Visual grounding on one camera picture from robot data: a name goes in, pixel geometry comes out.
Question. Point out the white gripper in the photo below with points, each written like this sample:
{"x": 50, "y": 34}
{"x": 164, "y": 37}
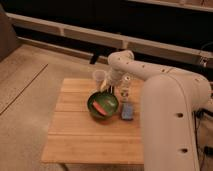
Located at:
{"x": 113, "y": 79}

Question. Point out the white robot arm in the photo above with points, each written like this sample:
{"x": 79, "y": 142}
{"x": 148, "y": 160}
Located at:
{"x": 168, "y": 100}

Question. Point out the clear plastic cup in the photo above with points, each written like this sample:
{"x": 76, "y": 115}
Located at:
{"x": 98, "y": 76}

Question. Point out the green bowl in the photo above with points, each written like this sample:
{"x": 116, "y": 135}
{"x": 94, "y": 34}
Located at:
{"x": 108, "y": 102}

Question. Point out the orange carrot in bowl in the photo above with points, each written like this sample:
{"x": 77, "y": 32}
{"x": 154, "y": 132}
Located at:
{"x": 98, "y": 107}

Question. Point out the blue sponge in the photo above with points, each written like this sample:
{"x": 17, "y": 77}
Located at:
{"x": 127, "y": 111}

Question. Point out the wooden table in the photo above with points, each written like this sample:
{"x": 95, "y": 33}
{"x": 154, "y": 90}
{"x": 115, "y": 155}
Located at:
{"x": 74, "y": 137}

